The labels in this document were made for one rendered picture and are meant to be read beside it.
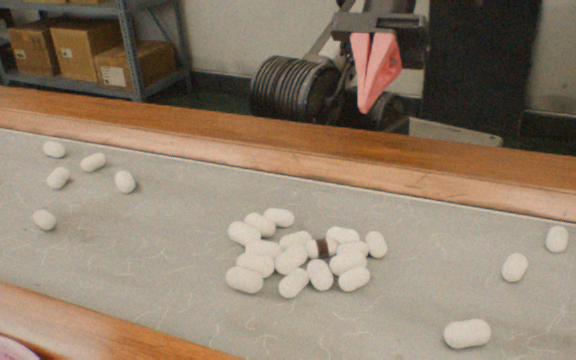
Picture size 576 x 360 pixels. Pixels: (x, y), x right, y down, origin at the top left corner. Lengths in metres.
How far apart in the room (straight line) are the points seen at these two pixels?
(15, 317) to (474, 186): 0.48
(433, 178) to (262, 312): 0.27
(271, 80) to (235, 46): 2.12
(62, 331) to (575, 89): 2.33
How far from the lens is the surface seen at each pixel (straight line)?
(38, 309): 0.52
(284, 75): 0.93
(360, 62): 0.59
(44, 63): 3.50
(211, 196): 0.67
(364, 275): 0.51
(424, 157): 0.69
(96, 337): 0.47
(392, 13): 0.61
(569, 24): 2.51
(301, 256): 0.53
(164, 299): 0.53
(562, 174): 0.68
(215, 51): 3.14
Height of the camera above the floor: 1.08
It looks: 29 degrees down
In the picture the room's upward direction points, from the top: 4 degrees counter-clockwise
